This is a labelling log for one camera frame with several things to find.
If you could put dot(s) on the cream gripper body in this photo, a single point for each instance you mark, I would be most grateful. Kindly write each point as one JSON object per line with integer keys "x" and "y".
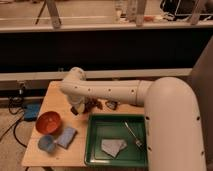
{"x": 80, "y": 108}

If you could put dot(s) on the black eraser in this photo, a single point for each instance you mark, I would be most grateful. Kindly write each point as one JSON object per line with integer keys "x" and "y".
{"x": 74, "y": 111}

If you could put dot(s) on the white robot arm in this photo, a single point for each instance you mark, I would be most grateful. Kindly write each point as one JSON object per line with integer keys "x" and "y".
{"x": 173, "y": 121}

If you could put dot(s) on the green plastic tray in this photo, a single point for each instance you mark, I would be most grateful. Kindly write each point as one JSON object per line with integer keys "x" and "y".
{"x": 113, "y": 127}

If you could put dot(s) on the bunch of dark grapes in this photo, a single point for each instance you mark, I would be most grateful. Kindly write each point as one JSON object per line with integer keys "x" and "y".
{"x": 91, "y": 104}

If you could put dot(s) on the blue sponge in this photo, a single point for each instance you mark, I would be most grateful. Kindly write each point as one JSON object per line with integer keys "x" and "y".
{"x": 66, "y": 137}

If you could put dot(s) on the red bowl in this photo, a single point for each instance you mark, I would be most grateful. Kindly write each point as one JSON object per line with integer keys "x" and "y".
{"x": 48, "y": 122}

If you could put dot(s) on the blue cup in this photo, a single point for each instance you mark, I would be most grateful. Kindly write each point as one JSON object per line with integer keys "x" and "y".
{"x": 46, "y": 143}

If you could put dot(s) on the grey folded cloth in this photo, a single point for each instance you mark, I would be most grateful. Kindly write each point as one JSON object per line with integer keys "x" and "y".
{"x": 113, "y": 146}

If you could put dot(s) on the blue power box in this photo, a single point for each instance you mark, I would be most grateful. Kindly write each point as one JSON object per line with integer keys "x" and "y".
{"x": 31, "y": 112}

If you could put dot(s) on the silver fork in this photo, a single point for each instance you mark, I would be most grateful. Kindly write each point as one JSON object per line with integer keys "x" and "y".
{"x": 137, "y": 140}

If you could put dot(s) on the black handled peeler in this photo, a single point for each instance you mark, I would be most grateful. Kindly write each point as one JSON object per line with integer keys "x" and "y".
{"x": 111, "y": 104}

